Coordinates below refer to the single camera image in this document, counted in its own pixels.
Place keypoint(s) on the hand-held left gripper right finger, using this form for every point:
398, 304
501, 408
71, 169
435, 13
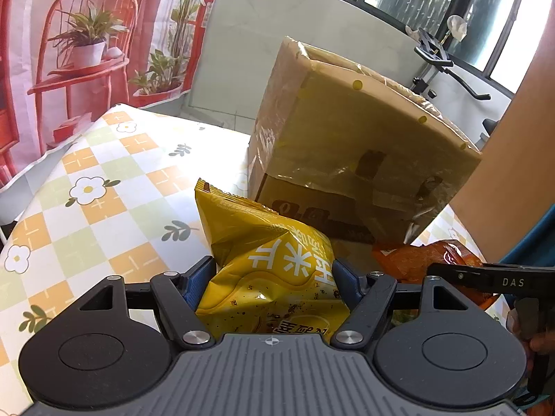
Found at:
347, 282

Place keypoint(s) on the orange snack packet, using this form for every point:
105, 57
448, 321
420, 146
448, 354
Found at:
403, 264

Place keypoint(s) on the plastic-wrapped cardboard box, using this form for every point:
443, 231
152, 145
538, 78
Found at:
347, 138

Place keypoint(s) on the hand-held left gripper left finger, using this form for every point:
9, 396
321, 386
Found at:
197, 282

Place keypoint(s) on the checkered floral tablecloth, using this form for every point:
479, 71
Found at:
108, 225

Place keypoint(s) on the white plastic bag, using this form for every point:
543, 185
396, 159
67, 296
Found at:
456, 26

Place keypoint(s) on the yellow snack bag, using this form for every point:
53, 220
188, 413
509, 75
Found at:
260, 277

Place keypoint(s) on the wooden board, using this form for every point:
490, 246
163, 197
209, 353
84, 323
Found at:
520, 160

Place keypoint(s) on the dark blue fabric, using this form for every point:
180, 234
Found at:
537, 238

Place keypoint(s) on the printed wall tapestry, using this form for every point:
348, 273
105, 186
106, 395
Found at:
130, 30

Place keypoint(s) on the person's right hand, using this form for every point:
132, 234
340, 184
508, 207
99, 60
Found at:
544, 342

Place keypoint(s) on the black exercise bike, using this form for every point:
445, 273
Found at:
433, 58

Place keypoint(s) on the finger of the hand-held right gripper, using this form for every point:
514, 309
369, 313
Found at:
455, 277

